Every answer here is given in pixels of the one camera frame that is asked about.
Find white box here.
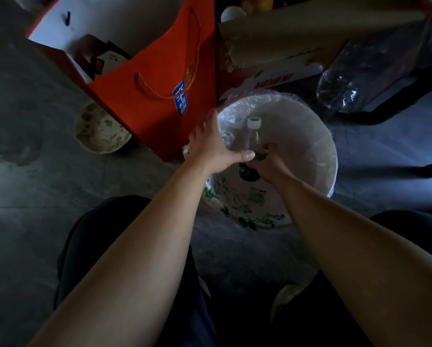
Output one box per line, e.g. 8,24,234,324
91,50,130,80

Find white basin with green pattern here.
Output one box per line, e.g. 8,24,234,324
201,92,339,230

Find person's left hand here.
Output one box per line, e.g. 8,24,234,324
183,109,255,176

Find white round object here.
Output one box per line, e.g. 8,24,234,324
220,6,247,23

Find small patterned bowl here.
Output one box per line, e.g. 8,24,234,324
75,102,132,154

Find person's left forearm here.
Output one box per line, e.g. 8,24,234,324
27,166,218,347

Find person's white shoe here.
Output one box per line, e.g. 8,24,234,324
270,284,306,324

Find person's right forearm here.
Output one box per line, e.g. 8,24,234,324
275,175,432,347

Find clear bottle with white cap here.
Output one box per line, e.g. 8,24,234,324
239,116,271,183

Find cardboard box with red print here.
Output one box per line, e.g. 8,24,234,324
216,30,348,102

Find red paper gift bag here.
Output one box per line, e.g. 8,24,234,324
26,0,217,162

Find orange object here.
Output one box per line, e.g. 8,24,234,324
238,0,275,15

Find person's dark trousers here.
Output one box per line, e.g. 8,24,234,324
54,195,432,347

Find clear plastic film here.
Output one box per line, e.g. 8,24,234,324
182,89,337,199

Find clear crumpled plastic bag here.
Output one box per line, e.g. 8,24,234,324
316,12,432,114

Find person's right hand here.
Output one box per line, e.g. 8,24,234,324
247,142,296,186

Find beige paper roll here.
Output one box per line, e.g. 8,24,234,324
219,0,432,68

